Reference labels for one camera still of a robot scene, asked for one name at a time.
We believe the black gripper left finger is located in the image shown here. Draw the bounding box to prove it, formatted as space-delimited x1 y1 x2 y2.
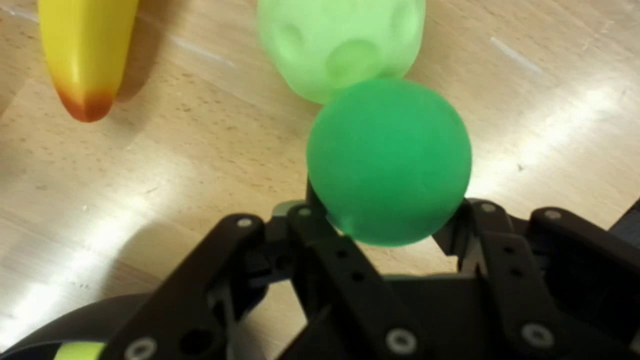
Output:
101 198 428 360

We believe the yellow fruit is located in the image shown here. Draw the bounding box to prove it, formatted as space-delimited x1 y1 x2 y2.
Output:
55 341 105 360

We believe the green lime ball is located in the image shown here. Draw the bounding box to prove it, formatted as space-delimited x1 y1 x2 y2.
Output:
307 80 472 246

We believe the yellow banana orange tip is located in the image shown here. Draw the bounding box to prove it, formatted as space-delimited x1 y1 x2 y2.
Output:
39 0 141 121

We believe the black bowl far side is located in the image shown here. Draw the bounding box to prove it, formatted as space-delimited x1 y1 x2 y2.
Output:
0 293 149 360

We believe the light green round fruit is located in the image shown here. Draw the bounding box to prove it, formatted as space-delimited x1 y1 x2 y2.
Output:
256 0 427 103

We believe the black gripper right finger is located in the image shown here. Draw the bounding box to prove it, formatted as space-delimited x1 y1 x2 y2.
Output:
434 199 640 360

